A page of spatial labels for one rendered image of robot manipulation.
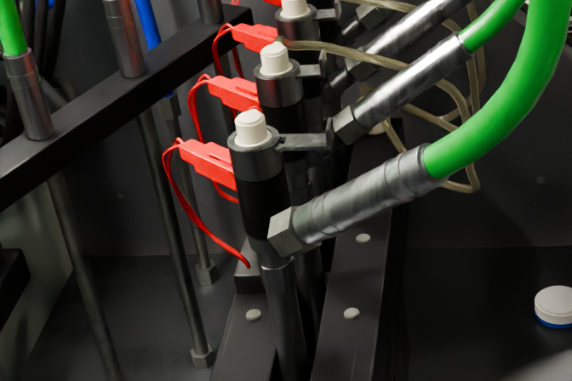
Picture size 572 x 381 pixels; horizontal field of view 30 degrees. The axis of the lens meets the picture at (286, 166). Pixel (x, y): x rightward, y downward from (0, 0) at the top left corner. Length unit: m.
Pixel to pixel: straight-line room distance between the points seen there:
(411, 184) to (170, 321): 0.56
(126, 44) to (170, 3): 0.16
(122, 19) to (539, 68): 0.41
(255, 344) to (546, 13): 0.37
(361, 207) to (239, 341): 0.26
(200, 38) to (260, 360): 0.25
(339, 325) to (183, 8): 0.33
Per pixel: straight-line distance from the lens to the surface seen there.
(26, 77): 0.68
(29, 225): 0.96
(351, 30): 0.79
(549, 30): 0.37
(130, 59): 0.74
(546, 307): 0.89
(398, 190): 0.42
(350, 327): 0.68
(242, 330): 0.69
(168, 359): 0.91
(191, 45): 0.78
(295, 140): 0.56
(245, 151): 0.56
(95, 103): 0.72
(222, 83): 0.69
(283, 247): 0.47
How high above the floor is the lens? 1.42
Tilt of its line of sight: 31 degrees down
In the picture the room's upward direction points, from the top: 10 degrees counter-clockwise
